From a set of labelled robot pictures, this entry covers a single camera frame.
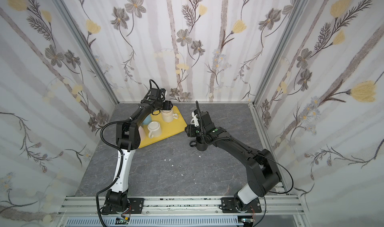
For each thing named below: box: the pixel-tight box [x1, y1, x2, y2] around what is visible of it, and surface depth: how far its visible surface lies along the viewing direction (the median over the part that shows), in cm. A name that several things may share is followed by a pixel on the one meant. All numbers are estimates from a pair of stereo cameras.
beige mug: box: [161, 107, 179, 123], surface depth 108 cm
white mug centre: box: [147, 121, 162, 139], surface depth 98 cm
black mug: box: [189, 136, 208, 152], surface depth 95 cm
